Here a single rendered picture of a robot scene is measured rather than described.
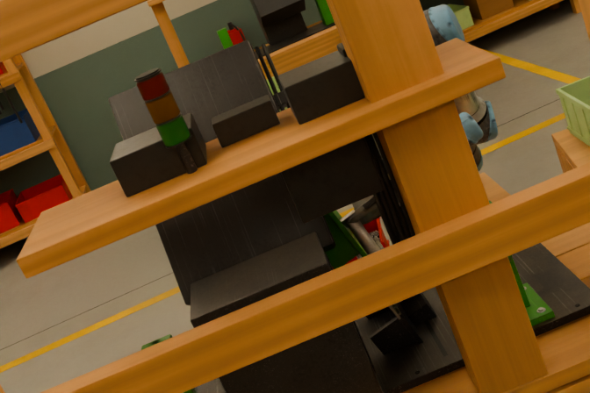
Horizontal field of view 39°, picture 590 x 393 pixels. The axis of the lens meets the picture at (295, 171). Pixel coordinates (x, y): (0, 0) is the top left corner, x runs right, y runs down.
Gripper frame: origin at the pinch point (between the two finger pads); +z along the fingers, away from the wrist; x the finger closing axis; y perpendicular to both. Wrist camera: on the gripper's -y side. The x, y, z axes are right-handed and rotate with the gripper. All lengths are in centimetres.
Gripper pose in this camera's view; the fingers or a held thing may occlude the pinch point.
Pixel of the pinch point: (356, 223)
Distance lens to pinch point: 192.9
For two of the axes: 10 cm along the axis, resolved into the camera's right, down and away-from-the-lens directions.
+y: -5.1, -7.3, 4.6
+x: -3.4, -3.2, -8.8
